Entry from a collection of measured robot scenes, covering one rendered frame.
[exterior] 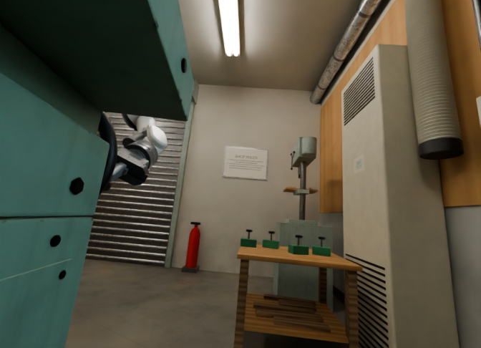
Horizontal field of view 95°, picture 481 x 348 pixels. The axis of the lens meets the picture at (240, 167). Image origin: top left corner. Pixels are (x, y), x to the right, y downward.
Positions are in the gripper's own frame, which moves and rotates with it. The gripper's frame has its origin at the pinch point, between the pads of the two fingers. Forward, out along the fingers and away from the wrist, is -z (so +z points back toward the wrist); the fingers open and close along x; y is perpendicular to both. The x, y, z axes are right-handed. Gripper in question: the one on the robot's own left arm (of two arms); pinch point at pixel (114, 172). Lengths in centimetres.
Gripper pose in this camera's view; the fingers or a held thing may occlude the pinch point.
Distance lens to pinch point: 59.1
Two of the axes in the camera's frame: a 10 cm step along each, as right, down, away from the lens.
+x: -8.5, -4.9, -1.9
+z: -0.4, -3.0, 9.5
